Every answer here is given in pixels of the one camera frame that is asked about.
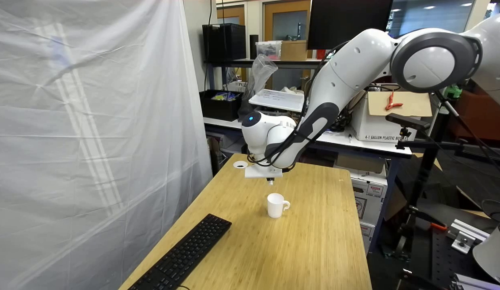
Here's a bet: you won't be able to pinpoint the white mug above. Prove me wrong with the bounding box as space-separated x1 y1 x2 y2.
265 191 292 220

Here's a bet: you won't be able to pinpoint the white shelf board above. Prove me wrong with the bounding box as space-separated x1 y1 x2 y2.
202 115 415 157

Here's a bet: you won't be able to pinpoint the white flat tray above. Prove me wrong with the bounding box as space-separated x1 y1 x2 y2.
247 86 310 114

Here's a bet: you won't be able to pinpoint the black plastic bin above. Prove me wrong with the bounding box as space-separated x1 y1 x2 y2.
198 88 245 122

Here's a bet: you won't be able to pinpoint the white box with labels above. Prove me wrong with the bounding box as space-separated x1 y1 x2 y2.
348 169 390 238

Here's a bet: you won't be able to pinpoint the black keyboard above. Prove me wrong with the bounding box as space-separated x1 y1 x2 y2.
127 212 234 290

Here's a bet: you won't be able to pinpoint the clear plastic bag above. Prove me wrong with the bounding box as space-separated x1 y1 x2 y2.
248 53 281 98

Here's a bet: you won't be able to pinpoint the white storage box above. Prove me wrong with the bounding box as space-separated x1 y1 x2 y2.
350 98 424 143

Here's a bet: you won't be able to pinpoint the small clear container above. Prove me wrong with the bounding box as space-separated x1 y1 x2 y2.
255 40 284 61

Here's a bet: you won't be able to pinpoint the red pliers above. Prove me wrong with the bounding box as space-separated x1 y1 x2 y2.
382 90 405 112

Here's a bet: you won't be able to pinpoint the black tower boxes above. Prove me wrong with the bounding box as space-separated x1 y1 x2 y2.
202 22 247 64

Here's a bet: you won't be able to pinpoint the wooden door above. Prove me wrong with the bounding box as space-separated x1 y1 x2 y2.
261 0 311 43

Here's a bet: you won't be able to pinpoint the cardboard sheet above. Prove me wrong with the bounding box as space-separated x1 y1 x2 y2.
366 90 435 119

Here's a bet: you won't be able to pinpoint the large black monitor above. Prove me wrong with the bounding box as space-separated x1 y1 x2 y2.
305 0 395 51

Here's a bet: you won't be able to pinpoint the white sheer curtain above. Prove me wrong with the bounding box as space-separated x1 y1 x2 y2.
0 0 215 290

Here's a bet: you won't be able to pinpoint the white cone shade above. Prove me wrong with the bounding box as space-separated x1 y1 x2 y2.
471 223 500 286

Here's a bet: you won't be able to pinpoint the black camera tripod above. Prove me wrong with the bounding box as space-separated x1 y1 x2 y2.
385 111 500 260

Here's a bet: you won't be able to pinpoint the aluminium extrusion bracket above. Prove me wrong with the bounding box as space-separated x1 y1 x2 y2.
448 217 492 256

